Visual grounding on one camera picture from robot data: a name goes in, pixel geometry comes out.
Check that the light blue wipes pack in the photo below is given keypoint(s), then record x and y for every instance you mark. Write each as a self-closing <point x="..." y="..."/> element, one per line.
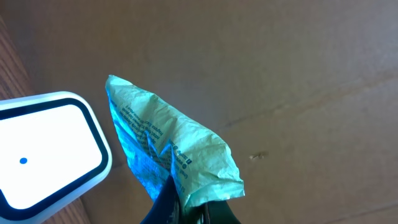
<point x="161" y="142"/>

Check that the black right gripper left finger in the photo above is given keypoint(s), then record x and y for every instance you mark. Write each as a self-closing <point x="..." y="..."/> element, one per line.
<point x="166" y="208"/>

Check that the white barcode scanner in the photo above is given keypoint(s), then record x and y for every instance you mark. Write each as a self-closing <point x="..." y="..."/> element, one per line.
<point x="53" y="150"/>

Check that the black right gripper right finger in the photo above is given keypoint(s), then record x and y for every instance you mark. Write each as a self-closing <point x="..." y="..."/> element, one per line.
<point x="219" y="212"/>

